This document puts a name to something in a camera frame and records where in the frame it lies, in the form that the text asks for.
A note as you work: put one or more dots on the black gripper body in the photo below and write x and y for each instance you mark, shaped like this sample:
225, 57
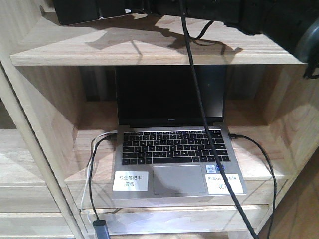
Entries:
217, 10

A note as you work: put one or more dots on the black smartphone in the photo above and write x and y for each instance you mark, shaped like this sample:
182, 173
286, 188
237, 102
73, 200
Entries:
78, 11

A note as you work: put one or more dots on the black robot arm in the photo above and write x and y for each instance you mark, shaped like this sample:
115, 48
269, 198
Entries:
292, 24

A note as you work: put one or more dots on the wooden desk shelf unit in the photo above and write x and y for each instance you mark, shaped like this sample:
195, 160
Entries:
47, 125

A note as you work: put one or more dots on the silver laptop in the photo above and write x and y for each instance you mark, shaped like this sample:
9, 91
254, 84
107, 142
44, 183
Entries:
172, 141

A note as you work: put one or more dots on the grey usb hub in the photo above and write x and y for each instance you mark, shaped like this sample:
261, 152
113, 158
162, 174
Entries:
101, 229

